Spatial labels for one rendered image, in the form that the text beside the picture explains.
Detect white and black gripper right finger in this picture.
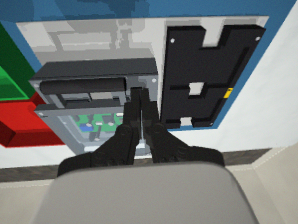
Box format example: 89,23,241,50
141,88,225,167

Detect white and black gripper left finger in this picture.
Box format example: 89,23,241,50
57,89,142,177

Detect green open-top bin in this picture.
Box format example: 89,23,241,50
0,22,36,101

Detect red open bin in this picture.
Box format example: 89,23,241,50
0,91,66,148

